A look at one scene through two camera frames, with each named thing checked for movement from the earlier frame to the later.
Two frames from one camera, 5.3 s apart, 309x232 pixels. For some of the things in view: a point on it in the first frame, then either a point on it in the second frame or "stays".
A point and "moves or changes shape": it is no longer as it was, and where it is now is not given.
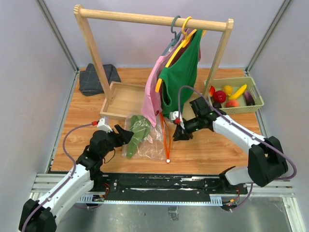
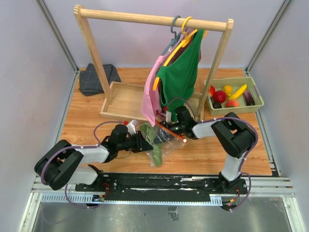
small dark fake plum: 217,105 stays
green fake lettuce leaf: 141,127 moves or changes shape
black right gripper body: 190,126 → 173,128
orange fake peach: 232,103 stays
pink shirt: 151,103 stays
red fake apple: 219,96 stays
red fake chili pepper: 212,90 stays
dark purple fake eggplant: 249,100 stays
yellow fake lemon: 228,89 stays
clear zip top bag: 142,140 moves or changes shape
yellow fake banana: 238,93 stays
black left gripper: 126,136 → 140,145
